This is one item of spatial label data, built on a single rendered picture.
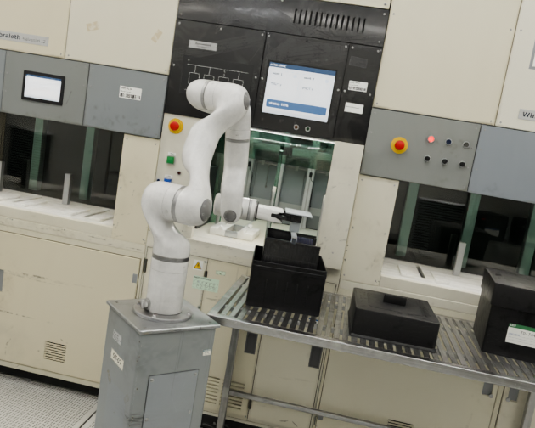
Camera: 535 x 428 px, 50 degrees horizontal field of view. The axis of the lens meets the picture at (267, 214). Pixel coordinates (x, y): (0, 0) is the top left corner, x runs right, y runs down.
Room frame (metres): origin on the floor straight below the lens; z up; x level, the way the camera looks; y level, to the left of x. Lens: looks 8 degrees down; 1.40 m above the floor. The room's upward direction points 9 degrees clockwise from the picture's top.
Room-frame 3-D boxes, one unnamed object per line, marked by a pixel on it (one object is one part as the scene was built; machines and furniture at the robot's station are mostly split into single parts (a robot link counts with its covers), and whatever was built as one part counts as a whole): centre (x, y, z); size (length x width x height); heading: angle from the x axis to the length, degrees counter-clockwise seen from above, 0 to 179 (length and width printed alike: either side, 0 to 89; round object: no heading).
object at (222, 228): (2.79, 0.14, 0.89); 0.22 x 0.21 x 0.04; 172
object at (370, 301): (2.01, -0.50, 0.83); 0.29 x 0.29 x 0.13; 84
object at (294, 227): (2.16, -0.11, 0.96); 0.24 x 0.20 x 0.32; 1
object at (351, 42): (2.90, 0.03, 0.98); 0.95 x 0.88 x 1.95; 172
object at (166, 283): (1.81, 0.29, 0.85); 0.19 x 0.19 x 0.18
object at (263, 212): (2.16, 0.00, 1.09); 0.11 x 0.10 x 0.07; 91
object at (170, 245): (1.82, 0.32, 1.07); 0.19 x 0.12 x 0.24; 67
